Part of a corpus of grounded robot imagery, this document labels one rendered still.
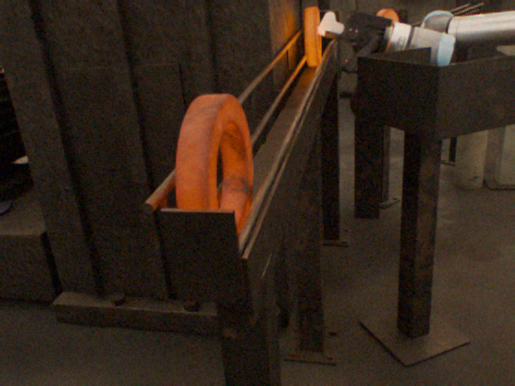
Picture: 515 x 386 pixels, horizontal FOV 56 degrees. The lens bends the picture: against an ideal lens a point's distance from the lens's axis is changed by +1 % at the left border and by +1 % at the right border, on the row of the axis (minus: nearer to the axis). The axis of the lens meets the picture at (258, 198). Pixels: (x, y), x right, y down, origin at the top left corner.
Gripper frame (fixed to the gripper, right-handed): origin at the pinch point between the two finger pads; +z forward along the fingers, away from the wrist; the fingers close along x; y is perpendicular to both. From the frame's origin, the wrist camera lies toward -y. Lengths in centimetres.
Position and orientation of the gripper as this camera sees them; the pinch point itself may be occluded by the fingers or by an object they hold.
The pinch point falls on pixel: (313, 29)
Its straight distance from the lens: 141.6
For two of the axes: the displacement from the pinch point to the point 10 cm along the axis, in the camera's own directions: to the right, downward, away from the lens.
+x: -2.2, 3.8, -9.0
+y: 2.0, -8.8, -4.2
